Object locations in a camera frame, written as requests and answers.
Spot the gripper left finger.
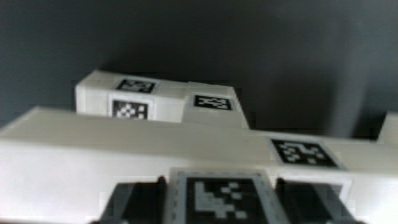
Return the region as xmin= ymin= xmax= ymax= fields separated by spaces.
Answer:
xmin=96 ymin=176 xmax=168 ymax=224

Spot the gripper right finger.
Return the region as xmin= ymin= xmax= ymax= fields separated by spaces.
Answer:
xmin=276 ymin=178 xmax=359 ymax=224

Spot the white tagged cube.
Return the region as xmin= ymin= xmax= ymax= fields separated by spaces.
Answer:
xmin=164 ymin=168 xmax=290 ymax=224

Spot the white chair back frame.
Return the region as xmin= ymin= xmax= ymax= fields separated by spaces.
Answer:
xmin=0 ymin=108 xmax=398 ymax=224

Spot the white chair seat part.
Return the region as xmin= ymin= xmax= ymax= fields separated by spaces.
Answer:
xmin=182 ymin=82 xmax=249 ymax=128

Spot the white chair leg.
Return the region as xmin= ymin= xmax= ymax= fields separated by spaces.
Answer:
xmin=75 ymin=70 xmax=189 ymax=122

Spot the white U-shaped fence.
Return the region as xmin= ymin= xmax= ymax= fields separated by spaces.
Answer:
xmin=377 ymin=112 xmax=398 ymax=145

